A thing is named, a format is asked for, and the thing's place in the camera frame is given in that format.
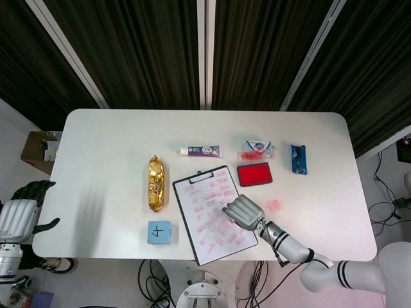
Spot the grey caster wheel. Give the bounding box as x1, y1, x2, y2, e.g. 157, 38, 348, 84
14, 275, 35, 291

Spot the white frame rail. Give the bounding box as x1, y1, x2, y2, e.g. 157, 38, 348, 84
354, 123, 411, 158

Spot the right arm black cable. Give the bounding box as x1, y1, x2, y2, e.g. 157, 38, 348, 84
260, 220, 292, 269

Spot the white robot torso base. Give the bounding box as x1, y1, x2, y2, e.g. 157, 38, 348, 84
157, 260, 248, 308

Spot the purple white toothpaste tube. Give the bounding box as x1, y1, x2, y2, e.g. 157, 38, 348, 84
179, 144, 223, 159

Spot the blue biscuit package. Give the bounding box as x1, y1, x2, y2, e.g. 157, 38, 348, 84
290, 143, 310, 176

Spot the black clipboard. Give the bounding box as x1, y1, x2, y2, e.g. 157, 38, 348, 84
172, 165, 260, 267

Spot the colourful printed box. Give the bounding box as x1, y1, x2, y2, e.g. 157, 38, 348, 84
8, 288, 33, 308

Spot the brown cardboard box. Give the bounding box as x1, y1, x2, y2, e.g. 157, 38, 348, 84
21, 130, 62, 176

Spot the black floor cable bundle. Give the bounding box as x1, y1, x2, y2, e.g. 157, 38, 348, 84
137, 259, 176, 308
369, 150, 411, 224
236, 260, 306, 308

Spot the dark pleated curtain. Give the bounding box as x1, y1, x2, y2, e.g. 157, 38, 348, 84
0, 0, 411, 158

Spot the clear ink pad lid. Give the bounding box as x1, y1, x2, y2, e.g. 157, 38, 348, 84
236, 151, 270, 167

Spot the white frame post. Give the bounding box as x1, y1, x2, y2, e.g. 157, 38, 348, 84
197, 0, 216, 110
25, 0, 109, 109
279, 0, 353, 112

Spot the white blue soap package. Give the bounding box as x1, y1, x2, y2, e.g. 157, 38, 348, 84
242, 139, 277, 160

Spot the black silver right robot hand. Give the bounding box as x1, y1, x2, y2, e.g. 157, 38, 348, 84
222, 193, 266, 232

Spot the blue foam number cube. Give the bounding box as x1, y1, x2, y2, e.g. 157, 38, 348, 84
146, 219, 177, 247

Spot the white black sneaker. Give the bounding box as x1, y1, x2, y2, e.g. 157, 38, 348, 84
41, 256, 79, 274

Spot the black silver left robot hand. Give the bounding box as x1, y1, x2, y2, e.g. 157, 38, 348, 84
0, 180, 61, 244

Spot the gold foil snack package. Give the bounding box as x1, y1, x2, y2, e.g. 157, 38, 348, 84
147, 154, 166, 213

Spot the purple block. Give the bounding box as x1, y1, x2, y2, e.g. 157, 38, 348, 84
33, 291, 54, 308

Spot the red ink pad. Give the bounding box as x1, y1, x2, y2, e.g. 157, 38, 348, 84
236, 162, 273, 188

